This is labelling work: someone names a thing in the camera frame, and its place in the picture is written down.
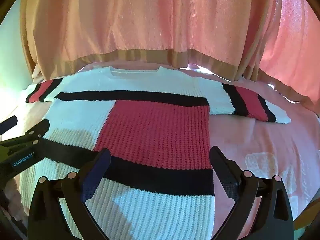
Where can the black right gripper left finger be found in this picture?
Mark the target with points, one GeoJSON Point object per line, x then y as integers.
{"type": "Point", "coordinates": [46, 218]}

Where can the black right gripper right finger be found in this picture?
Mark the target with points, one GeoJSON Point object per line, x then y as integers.
{"type": "Point", "coordinates": [274, 216]}

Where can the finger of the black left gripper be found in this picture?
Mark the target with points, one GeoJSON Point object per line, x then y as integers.
{"type": "Point", "coordinates": [37, 129]}
{"type": "Point", "coordinates": [8, 124]}

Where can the white red black knit sweater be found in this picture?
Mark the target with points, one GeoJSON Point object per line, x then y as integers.
{"type": "Point", "coordinates": [159, 184]}

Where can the folded pink cloth by curtain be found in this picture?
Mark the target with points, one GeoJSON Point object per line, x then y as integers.
{"type": "Point", "coordinates": [37, 75]}

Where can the pink bow-pattern blanket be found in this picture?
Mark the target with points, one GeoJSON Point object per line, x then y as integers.
{"type": "Point", "coordinates": [264, 148]}

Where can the pink curtain with tan hem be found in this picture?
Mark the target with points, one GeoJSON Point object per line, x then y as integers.
{"type": "Point", "coordinates": [274, 41]}

